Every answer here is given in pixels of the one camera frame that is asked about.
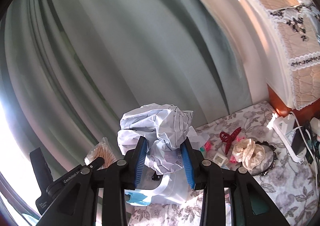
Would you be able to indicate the pink hair bands pack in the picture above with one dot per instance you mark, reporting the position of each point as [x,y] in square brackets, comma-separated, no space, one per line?
[208,144]

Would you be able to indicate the clear plastic storage container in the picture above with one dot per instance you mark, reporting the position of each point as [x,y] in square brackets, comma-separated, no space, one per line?
[175,186]

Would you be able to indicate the red hair claw clip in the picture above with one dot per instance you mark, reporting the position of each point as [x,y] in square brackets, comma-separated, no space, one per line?
[227,141]

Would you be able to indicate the black headband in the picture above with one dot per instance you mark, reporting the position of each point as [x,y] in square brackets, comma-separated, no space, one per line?
[273,152]

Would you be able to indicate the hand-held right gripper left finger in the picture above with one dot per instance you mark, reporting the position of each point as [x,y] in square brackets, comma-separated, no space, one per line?
[140,163]

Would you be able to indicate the white printed paper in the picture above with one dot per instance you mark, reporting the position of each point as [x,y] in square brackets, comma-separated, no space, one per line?
[170,128]

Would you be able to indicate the clear bag of cotton swabs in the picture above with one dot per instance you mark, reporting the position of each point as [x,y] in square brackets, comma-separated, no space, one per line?
[102,151]

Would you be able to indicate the floral bedsheet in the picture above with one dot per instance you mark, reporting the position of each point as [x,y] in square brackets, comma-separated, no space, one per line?
[275,191]

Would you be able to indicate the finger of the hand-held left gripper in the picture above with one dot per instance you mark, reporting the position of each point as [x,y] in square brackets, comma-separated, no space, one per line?
[97,162]

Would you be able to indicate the white power strip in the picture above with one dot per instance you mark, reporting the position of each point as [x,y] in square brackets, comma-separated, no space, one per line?
[280,129]

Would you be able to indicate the pale green curtain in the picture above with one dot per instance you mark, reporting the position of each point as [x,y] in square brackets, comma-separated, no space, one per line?
[125,41]

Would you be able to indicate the cream lace scrunchie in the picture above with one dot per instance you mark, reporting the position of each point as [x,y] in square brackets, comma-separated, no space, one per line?
[250,153]

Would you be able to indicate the white charger plug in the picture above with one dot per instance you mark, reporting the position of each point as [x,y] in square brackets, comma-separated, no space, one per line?
[286,123]

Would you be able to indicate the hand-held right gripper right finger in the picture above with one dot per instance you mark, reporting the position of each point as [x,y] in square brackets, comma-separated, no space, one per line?
[187,166]

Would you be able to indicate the beige quilted lace cover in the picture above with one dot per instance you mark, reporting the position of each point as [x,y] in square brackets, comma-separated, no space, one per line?
[287,28]

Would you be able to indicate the white small hair clip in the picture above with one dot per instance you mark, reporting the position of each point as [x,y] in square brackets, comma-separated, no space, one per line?
[220,158]

